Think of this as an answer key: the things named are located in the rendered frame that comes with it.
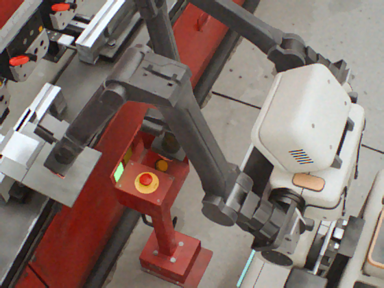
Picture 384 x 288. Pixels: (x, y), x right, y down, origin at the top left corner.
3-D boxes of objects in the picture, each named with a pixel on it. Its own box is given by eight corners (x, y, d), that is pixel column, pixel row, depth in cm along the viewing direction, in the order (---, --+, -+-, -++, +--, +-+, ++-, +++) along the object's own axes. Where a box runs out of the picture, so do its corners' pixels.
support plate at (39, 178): (70, 208, 156) (70, 206, 156) (-2, 171, 163) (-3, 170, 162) (102, 154, 165) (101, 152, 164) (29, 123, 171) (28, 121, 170)
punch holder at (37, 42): (22, 86, 155) (7, 47, 141) (0, 77, 158) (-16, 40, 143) (51, 46, 162) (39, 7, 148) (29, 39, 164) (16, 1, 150)
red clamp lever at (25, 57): (17, 60, 141) (38, 54, 150) (5, 56, 142) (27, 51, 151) (16, 67, 142) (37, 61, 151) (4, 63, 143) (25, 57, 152)
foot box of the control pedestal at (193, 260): (194, 291, 244) (193, 283, 234) (140, 269, 250) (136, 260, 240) (214, 252, 253) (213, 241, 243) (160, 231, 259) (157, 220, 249)
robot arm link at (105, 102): (132, 102, 101) (161, 55, 106) (103, 84, 100) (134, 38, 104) (73, 163, 139) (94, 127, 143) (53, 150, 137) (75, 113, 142)
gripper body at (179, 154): (159, 130, 183) (163, 119, 176) (190, 146, 183) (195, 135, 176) (149, 147, 180) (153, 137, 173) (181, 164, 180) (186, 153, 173)
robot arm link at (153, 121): (187, 121, 163) (193, 102, 169) (146, 107, 162) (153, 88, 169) (175, 152, 171) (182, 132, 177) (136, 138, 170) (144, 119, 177)
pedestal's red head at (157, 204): (163, 222, 189) (158, 196, 174) (118, 204, 193) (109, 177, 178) (190, 170, 199) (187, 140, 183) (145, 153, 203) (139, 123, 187)
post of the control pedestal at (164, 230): (171, 256, 240) (158, 197, 194) (159, 252, 241) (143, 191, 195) (177, 245, 243) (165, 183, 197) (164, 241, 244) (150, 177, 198)
